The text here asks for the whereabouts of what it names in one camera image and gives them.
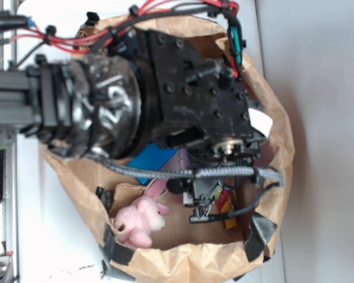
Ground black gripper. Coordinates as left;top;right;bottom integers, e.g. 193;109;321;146
129;28;268;166

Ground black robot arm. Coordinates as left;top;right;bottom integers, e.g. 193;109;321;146
0;29;273;160

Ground blue wooden block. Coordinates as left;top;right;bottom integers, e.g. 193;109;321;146
128;143;178;171

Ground brown paper bag bin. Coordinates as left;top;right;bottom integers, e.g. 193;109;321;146
43;10;295;282

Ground pink plush bunny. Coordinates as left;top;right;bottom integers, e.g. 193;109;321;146
113;179;171;249

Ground multicolour twisted rope toy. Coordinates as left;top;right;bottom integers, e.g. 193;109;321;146
214;185;237;230

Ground red and black wire bundle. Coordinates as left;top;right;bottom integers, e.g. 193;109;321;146
0;0;248;80

